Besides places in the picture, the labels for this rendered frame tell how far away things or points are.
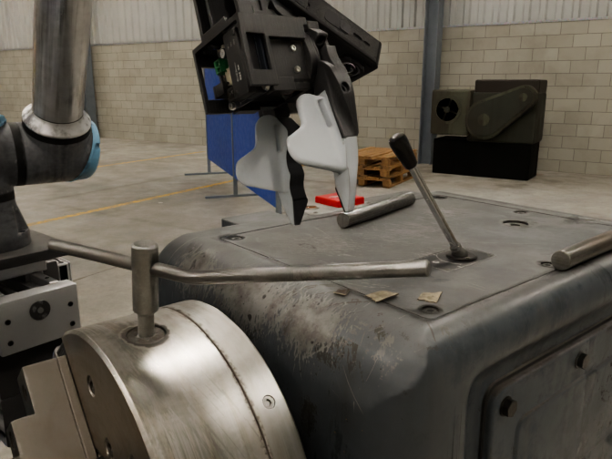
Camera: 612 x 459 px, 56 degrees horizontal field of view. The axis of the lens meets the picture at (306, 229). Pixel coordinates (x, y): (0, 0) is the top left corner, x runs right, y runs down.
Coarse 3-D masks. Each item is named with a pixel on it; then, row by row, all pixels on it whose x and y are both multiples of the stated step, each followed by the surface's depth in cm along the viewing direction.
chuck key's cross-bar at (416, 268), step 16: (64, 240) 51; (80, 256) 50; (96, 256) 49; (112, 256) 49; (128, 256) 49; (160, 272) 47; (176, 272) 47; (192, 272) 46; (208, 272) 46; (224, 272) 45; (240, 272) 45; (256, 272) 44; (272, 272) 43; (288, 272) 43; (304, 272) 42; (320, 272) 42; (336, 272) 41; (352, 272) 41; (368, 272) 41; (384, 272) 40; (400, 272) 40; (416, 272) 39
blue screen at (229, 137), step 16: (208, 80) 872; (208, 96) 883; (256, 112) 608; (208, 128) 908; (224, 128) 781; (240, 128) 685; (208, 144) 920; (224, 144) 790; (240, 144) 692; (208, 160) 931; (224, 160) 799; (256, 192) 637; (272, 192) 572
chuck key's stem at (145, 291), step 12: (144, 240) 48; (132, 252) 47; (144, 252) 47; (156, 252) 48; (132, 264) 48; (144, 264) 47; (132, 276) 48; (144, 276) 48; (132, 288) 48; (144, 288) 48; (156, 288) 49; (132, 300) 49; (144, 300) 48; (156, 300) 49; (144, 312) 49; (144, 324) 49; (144, 336) 50
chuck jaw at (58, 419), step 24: (48, 360) 54; (24, 384) 53; (48, 384) 53; (72, 384) 54; (48, 408) 52; (72, 408) 53; (24, 432) 50; (48, 432) 51; (72, 432) 52; (24, 456) 50; (48, 456) 50; (72, 456) 51; (96, 456) 52
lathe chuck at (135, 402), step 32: (128, 320) 54; (160, 320) 53; (96, 352) 48; (128, 352) 48; (160, 352) 48; (192, 352) 49; (96, 384) 49; (128, 384) 45; (160, 384) 46; (192, 384) 46; (224, 384) 48; (96, 416) 51; (128, 416) 44; (160, 416) 44; (192, 416) 45; (224, 416) 46; (128, 448) 45; (160, 448) 42; (192, 448) 43; (224, 448) 44; (256, 448) 46
